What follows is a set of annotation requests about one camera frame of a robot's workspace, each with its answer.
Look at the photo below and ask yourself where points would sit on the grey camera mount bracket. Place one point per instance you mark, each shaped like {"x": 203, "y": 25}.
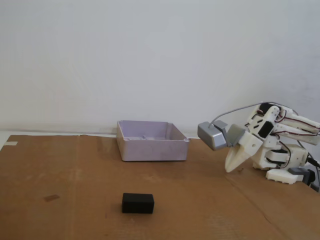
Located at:
{"x": 235, "y": 135}

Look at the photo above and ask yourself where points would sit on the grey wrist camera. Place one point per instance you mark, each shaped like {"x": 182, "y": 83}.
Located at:
{"x": 210, "y": 135}

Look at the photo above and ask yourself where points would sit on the pale lilac plastic box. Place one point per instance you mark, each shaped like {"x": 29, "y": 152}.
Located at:
{"x": 152, "y": 150}

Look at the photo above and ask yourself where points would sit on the brown cardboard sheet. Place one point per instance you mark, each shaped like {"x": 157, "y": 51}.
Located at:
{"x": 100, "y": 190}

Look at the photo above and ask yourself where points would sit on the grey table clamp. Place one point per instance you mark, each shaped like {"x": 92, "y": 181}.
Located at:
{"x": 300, "y": 172}

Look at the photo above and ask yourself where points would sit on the black rectangular block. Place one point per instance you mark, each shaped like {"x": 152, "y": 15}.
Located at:
{"x": 137, "y": 203}

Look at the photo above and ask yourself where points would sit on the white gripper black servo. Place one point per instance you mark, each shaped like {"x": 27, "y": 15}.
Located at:
{"x": 247, "y": 147}

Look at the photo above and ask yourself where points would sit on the white tape piece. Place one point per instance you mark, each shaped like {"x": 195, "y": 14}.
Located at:
{"x": 11, "y": 143}

